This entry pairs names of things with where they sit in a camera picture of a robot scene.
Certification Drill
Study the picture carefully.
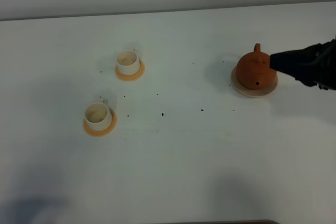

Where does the near white teacup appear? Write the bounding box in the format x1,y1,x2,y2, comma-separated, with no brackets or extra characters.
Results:
85,98,113,132

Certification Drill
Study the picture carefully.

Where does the beige round teapot saucer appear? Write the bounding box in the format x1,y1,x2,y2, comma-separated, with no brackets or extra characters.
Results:
230,67,278,98

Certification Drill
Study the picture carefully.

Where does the white teacup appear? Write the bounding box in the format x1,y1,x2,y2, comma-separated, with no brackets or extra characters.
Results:
85,98,113,132
116,49,140,76

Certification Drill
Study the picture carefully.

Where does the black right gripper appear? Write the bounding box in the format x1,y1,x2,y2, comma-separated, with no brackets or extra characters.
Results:
269,39,335,90

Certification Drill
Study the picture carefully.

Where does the far orange coaster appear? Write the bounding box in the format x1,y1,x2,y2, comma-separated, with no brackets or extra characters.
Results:
114,60,145,81

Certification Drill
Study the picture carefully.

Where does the near orange coaster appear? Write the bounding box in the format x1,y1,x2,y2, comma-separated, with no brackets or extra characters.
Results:
82,108,117,137

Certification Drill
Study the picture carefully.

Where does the orange coaster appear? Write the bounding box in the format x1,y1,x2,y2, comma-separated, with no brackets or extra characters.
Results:
114,60,145,81
82,108,117,137

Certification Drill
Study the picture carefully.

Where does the far white teacup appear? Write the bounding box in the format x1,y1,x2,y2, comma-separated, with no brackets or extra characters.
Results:
116,49,140,76

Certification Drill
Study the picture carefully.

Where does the brown clay teapot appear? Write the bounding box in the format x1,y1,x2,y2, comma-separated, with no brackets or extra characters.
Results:
236,44,277,90

